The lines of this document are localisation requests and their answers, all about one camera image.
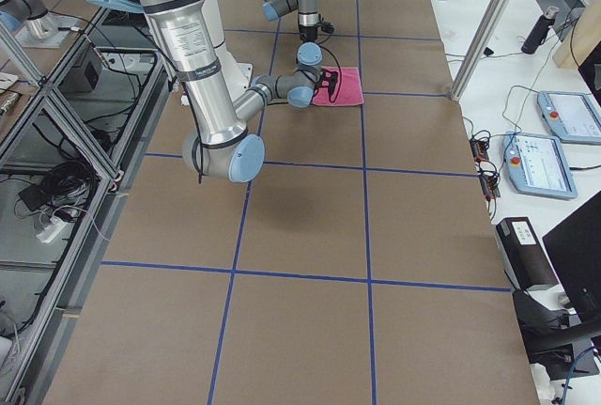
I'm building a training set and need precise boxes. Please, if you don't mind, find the pink towel with grey hem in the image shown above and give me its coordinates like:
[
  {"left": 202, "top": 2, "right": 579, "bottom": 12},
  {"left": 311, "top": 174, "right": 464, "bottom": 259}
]
[{"left": 312, "top": 67, "right": 364, "bottom": 107}]

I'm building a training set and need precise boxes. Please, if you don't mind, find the aluminium frame structure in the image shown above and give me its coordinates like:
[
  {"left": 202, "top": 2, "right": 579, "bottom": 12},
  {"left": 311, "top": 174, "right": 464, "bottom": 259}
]
[{"left": 1, "top": 10, "right": 167, "bottom": 404}]

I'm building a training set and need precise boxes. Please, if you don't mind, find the white power strip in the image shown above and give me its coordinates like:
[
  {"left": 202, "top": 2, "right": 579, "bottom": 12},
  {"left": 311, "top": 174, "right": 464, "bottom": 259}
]
[{"left": 36, "top": 216, "right": 67, "bottom": 244}]

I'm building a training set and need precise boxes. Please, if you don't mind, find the black water bottle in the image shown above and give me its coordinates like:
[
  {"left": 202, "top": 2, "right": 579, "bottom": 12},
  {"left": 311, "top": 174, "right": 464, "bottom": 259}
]
[{"left": 521, "top": 6, "right": 560, "bottom": 55}]

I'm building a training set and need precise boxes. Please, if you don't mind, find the black monitor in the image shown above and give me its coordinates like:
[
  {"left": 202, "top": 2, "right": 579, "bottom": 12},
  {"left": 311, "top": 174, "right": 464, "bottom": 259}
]
[{"left": 543, "top": 193, "right": 600, "bottom": 319}]

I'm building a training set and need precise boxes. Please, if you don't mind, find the black box with label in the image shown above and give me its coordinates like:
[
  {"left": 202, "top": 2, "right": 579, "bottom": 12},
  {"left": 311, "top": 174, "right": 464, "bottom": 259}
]
[{"left": 495, "top": 217, "right": 559, "bottom": 291}]

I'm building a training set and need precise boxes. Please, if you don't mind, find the aluminium frame post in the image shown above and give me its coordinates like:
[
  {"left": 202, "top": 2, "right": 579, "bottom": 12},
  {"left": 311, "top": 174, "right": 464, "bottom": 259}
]
[{"left": 449, "top": 0, "right": 510, "bottom": 101}]

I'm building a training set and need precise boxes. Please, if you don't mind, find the teach pendant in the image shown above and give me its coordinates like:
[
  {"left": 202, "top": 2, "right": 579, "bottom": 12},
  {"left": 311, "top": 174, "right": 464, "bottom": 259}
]
[
  {"left": 502, "top": 132, "right": 578, "bottom": 200},
  {"left": 536, "top": 91, "right": 600, "bottom": 145}
]

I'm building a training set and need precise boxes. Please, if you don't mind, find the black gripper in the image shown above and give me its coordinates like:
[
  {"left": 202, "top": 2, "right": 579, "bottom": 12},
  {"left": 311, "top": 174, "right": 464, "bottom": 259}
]
[
  {"left": 315, "top": 68, "right": 341, "bottom": 98},
  {"left": 300, "top": 25, "right": 318, "bottom": 42}
]

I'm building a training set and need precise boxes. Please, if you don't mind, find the near teach pendant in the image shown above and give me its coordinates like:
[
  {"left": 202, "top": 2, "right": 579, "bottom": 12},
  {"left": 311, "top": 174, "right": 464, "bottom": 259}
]
[{"left": 502, "top": 132, "right": 578, "bottom": 200}]

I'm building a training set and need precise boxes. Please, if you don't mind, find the far teach pendant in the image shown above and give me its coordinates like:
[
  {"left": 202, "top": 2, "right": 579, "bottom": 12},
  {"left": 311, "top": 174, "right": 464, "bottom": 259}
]
[{"left": 536, "top": 91, "right": 600, "bottom": 145}]

